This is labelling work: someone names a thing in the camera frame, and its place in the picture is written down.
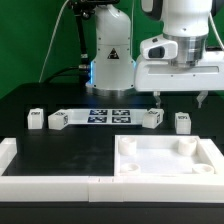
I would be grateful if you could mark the white U-shaped fence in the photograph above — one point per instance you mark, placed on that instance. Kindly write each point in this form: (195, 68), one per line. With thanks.
(202, 188)

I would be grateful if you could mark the white square tabletop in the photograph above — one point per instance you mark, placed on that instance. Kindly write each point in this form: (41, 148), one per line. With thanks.
(141, 155)

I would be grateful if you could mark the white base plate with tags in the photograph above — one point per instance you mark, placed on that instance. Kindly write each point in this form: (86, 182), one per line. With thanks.
(103, 116)

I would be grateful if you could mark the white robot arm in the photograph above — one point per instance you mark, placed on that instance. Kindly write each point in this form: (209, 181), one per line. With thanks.
(113, 70)

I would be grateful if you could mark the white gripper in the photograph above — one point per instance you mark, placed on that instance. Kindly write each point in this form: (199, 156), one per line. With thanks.
(168, 63)

